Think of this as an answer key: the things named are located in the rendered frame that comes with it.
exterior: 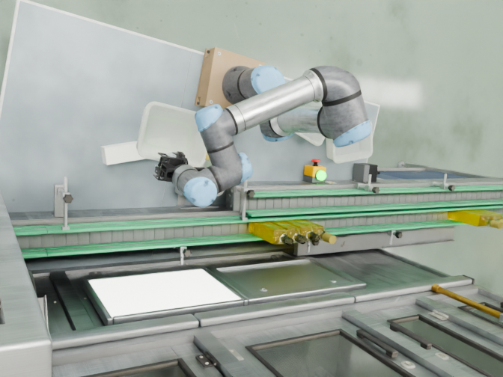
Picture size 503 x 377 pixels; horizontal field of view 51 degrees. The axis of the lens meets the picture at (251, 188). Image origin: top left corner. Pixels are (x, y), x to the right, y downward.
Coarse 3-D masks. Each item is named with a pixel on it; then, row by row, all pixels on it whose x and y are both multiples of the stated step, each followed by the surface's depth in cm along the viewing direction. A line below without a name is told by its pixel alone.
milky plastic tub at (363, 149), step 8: (368, 136) 238; (328, 144) 233; (352, 144) 241; (360, 144) 243; (368, 144) 239; (328, 152) 234; (336, 152) 238; (344, 152) 240; (352, 152) 242; (360, 152) 243; (368, 152) 239; (336, 160) 230; (344, 160) 232; (352, 160) 234
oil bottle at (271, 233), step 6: (252, 222) 204; (258, 222) 201; (264, 222) 202; (252, 228) 204; (258, 228) 200; (264, 228) 196; (270, 228) 193; (276, 228) 193; (282, 228) 194; (258, 234) 200; (264, 234) 196; (270, 234) 192; (276, 234) 190; (282, 234) 190; (270, 240) 193; (276, 240) 190
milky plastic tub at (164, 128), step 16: (144, 112) 156; (160, 112) 165; (176, 112) 164; (192, 112) 163; (144, 128) 156; (160, 128) 166; (176, 128) 168; (192, 128) 171; (144, 144) 164; (160, 144) 167; (176, 144) 169; (192, 144) 172; (192, 160) 171
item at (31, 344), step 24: (0, 192) 126; (0, 216) 101; (0, 240) 85; (0, 264) 74; (24, 264) 75; (0, 288) 65; (24, 288) 65; (0, 312) 63; (24, 312) 58; (0, 336) 52; (24, 336) 53; (48, 336) 53; (0, 360) 50; (24, 360) 51; (48, 360) 52
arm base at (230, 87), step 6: (240, 66) 195; (228, 72) 194; (234, 72) 192; (240, 72) 190; (228, 78) 192; (234, 78) 190; (222, 84) 195; (228, 84) 192; (234, 84) 190; (222, 90) 195; (228, 90) 193; (234, 90) 191; (228, 96) 194; (234, 96) 193; (240, 96) 191; (234, 102) 196
